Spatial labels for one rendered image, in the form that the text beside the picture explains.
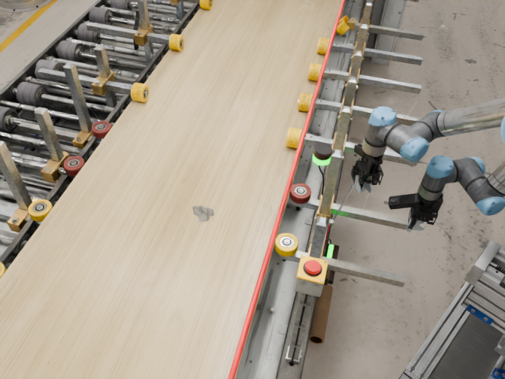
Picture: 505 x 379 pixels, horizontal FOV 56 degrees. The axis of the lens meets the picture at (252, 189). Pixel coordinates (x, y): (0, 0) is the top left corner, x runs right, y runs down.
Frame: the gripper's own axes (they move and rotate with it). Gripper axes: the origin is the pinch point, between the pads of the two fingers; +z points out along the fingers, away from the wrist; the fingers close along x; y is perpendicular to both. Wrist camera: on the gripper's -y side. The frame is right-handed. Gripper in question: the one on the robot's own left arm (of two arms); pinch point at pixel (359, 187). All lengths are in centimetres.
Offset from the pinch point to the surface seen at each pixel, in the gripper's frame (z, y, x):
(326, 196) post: 2.7, 1.1, -11.9
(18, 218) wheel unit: 16, -7, -124
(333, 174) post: -8.9, 1.4, -11.3
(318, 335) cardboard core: 91, 11, -5
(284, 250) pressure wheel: 8.7, 19.4, -29.2
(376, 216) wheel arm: 13.1, 2.8, 8.2
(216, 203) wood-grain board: 9, -4, -51
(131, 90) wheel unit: 2, -66, -86
